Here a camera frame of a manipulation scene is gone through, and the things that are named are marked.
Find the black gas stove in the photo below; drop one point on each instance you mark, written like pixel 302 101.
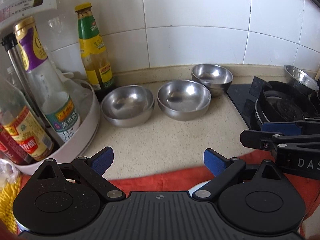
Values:
pixel 275 105

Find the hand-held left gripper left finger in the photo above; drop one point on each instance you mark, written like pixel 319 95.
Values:
pixel 102 160

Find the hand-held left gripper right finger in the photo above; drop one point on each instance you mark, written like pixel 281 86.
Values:
pixel 215 162

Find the red-capped soy sauce bottle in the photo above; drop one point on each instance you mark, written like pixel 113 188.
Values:
pixel 10 150

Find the yellow chenille mat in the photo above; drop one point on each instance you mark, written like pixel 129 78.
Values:
pixel 8 200

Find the small steel bowl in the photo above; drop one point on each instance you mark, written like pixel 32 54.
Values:
pixel 300 78

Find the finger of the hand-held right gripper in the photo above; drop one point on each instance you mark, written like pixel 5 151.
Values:
pixel 280 128
pixel 257 138

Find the white plate pink flowers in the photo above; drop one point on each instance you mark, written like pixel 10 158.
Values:
pixel 197 187

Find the green-label sauce bottle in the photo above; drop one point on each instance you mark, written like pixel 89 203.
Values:
pixel 93 50

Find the yellow-capped sauce bottle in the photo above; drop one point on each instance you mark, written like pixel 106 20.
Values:
pixel 32 137

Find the red cloth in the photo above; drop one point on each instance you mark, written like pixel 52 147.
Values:
pixel 155 183

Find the white two-tier condiment turntable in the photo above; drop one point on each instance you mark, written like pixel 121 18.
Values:
pixel 87 120

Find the purple-label clear bottle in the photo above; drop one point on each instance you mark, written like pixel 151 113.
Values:
pixel 47 80

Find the large stainless steel bowl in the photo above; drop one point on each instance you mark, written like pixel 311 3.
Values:
pixel 127 105

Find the clear plastic bag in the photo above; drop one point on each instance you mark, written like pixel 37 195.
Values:
pixel 7 172

